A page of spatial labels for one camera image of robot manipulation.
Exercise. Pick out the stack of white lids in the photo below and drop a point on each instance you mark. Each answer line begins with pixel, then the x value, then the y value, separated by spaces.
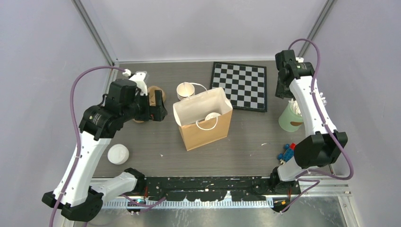
pixel 118 154

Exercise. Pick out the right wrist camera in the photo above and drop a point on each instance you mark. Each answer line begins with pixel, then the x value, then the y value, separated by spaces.
pixel 300 59

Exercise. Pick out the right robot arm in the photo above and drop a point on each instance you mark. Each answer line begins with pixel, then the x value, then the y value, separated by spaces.
pixel 323 142

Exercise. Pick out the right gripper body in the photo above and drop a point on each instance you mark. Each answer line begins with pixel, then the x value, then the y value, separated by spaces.
pixel 282 90

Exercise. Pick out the brown pulp cup carrier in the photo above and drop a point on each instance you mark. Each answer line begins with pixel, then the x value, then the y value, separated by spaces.
pixel 151 92

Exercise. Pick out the black white checkerboard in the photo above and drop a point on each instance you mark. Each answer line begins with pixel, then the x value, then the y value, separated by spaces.
pixel 244 85

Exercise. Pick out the stack of paper cups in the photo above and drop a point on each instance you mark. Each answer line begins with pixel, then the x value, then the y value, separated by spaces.
pixel 185 90

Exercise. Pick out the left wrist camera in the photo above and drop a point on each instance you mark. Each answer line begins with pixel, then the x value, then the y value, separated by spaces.
pixel 140 78

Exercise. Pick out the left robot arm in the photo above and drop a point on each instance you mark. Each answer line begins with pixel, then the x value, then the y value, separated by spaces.
pixel 75 197

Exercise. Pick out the blue toy block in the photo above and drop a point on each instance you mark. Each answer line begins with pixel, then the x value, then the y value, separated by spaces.
pixel 287 154

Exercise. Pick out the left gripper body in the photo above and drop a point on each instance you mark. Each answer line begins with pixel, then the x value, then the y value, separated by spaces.
pixel 142 110

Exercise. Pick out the white plastic cup lid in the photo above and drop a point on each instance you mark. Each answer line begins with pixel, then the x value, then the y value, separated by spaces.
pixel 211 116

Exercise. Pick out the brown paper bag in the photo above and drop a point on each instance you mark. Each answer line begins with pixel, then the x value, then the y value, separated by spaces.
pixel 190 113

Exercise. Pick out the green cup of paper sticks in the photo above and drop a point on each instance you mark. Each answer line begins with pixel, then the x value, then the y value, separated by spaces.
pixel 291 117

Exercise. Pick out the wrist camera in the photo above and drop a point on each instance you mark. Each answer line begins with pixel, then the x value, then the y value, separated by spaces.
pixel 140 78
pixel 300 59

